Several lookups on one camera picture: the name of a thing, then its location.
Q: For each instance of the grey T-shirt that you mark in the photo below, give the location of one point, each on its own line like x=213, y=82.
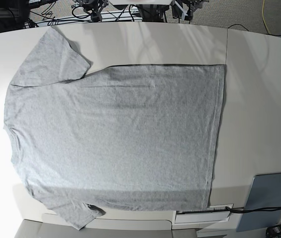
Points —
x=128, y=137

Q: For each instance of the robot arm image left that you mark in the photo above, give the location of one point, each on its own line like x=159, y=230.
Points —
x=92, y=8

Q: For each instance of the robot arm image right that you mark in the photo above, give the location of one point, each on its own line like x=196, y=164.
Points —
x=184, y=9

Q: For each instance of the blue-grey flat panel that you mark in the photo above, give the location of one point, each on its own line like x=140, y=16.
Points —
x=265, y=191

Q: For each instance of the black device bottom right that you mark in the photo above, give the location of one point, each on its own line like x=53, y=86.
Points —
x=273, y=232

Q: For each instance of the white cable grommet plate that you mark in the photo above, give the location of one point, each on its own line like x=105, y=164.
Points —
x=213, y=214

